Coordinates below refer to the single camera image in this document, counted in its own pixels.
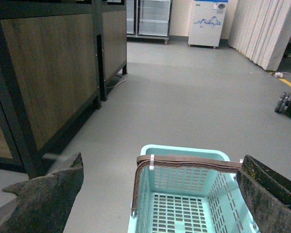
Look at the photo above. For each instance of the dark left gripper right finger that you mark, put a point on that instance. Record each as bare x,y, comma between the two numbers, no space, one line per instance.
267,195

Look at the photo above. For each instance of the brown basket handle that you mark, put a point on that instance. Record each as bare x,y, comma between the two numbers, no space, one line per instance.
177,161

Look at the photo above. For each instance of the white chest freezer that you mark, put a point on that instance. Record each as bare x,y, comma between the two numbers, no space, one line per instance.
206,23

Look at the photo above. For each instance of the wooden display stand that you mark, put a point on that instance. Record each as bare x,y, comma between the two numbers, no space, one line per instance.
111,30
48,74

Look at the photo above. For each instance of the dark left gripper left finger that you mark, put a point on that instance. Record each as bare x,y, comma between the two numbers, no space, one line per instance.
43,204

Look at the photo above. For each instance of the light blue plastic basket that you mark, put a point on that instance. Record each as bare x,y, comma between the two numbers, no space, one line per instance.
189,200

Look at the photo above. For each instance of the white power strip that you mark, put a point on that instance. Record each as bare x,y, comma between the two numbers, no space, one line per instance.
277,75

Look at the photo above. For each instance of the glass door refrigerator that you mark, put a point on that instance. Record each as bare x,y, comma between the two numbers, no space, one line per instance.
149,19

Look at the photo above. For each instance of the white folding partition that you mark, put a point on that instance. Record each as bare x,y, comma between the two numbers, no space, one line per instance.
261,30

